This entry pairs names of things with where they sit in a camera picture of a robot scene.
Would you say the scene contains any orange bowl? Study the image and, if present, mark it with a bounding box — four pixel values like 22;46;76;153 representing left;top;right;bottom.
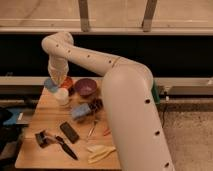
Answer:
61;77;73;89

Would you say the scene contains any blue object at left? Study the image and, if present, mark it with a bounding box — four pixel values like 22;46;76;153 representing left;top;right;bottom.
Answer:
3;108;30;126

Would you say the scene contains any purple bowl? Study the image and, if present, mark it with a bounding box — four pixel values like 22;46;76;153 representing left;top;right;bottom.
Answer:
74;78;97;96

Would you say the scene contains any metal window bracket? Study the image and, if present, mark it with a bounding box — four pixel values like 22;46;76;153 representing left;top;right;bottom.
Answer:
142;0;157;32
78;0;90;32

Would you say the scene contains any white cup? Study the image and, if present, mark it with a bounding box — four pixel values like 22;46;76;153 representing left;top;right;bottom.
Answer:
54;88;69;106

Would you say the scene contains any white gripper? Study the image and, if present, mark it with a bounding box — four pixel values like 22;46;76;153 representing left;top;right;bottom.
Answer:
48;61;69;87

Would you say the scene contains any brown pine cone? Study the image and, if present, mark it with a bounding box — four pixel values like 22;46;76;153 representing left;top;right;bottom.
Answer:
89;99;103;113

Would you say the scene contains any blue cup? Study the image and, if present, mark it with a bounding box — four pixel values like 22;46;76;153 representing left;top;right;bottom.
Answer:
44;77;58;93

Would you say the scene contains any black binder clip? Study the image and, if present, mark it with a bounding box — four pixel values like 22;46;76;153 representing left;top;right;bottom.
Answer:
35;131;56;148

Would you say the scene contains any black bag at left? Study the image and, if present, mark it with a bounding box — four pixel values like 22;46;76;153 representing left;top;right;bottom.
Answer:
0;107;22;162

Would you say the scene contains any red chili pepper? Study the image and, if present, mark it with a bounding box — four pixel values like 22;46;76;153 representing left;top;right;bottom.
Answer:
103;129;111;136

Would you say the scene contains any yellow banana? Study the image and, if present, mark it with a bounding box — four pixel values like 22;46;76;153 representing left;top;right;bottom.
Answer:
87;145;116;164

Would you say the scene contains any black kitchen knife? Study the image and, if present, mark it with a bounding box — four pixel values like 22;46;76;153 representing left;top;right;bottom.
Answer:
55;136;78;160

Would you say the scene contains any black remote control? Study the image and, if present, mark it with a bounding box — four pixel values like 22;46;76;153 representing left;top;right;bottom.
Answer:
60;122;79;143

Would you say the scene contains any blue sponge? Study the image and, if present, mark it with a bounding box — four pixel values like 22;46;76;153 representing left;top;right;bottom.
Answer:
71;103;91;120

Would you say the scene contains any left metal window bracket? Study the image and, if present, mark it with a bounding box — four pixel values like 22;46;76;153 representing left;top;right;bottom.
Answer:
78;0;90;32

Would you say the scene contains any right metal window bracket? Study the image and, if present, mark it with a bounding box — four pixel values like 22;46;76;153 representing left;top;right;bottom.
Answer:
142;0;157;32

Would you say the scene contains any green plastic tray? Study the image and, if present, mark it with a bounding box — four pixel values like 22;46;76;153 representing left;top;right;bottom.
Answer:
152;81;160;104

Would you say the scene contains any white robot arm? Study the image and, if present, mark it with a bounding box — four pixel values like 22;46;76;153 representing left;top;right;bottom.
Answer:
41;32;176;171

